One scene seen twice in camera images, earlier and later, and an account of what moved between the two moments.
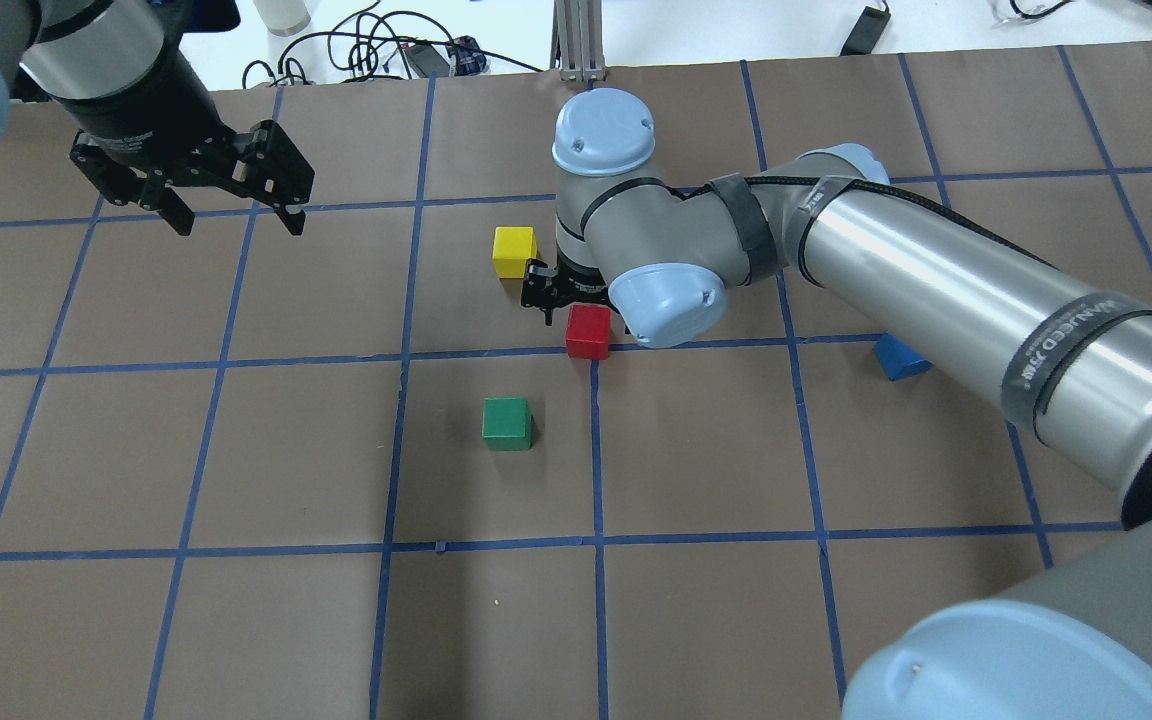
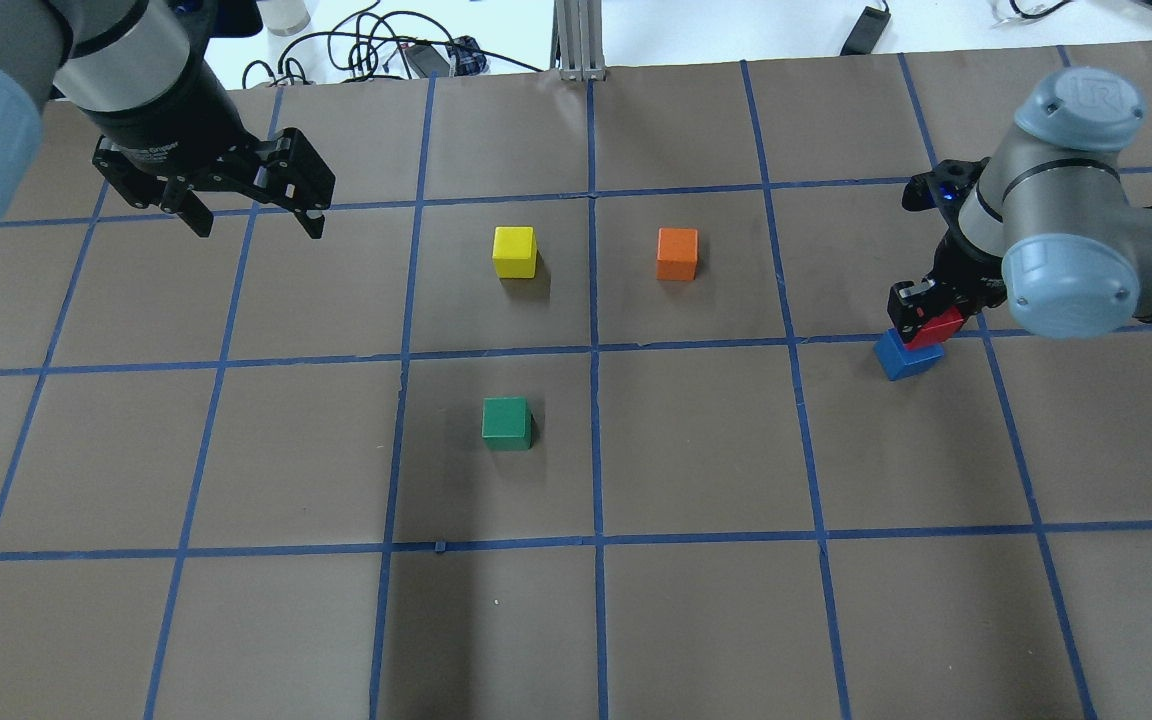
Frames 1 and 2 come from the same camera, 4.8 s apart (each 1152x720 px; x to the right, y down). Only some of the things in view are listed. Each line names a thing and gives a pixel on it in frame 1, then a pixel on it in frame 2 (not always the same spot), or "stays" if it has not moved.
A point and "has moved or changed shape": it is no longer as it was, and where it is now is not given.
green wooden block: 506,423 stays
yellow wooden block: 513,246 stays
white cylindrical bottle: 284,17 stays
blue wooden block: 897,360 stays
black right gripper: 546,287 to 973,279
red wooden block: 588,331 has moved or changed shape
